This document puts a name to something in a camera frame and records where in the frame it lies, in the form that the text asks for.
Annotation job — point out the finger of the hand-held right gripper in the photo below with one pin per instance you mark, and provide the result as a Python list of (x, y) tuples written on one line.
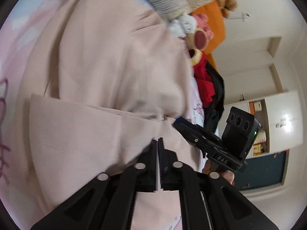
[(194, 134)]

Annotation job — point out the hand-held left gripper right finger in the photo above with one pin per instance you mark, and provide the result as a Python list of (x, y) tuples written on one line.
[(164, 158)]

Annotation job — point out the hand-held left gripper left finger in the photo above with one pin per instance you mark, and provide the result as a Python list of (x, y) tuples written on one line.
[(153, 158)]

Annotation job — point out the beige pink garment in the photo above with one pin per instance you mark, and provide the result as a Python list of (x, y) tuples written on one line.
[(108, 76)]

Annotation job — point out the person's right hand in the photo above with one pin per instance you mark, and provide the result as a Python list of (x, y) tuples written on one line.
[(229, 178)]

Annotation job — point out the yellow packets on shelf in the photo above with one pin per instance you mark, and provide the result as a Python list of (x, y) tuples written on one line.
[(259, 140)]

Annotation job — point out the orange box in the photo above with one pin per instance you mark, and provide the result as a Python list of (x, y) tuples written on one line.
[(254, 105)]

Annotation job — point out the dark teal board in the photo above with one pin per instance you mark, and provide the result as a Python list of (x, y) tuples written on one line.
[(261, 170)]

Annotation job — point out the black garment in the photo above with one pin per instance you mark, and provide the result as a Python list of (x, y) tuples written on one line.
[(215, 95)]

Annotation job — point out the white wardrobe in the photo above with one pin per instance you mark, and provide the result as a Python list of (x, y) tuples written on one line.
[(283, 119)]

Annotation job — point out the red garment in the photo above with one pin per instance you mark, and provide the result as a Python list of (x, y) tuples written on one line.
[(203, 81)]

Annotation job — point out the pink plush toy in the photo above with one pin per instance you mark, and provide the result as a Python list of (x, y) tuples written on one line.
[(201, 36)]

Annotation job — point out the orange headboard cushion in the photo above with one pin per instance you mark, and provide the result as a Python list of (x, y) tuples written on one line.
[(213, 26)]

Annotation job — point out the white plush toy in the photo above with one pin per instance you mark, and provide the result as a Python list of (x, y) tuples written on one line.
[(183, 25)]

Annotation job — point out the brown teddy plush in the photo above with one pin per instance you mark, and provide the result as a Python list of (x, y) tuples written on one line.
[(227, 2)]

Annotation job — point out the pink checkered blanket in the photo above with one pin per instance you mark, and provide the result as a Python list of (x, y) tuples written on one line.
[(24, 40)]

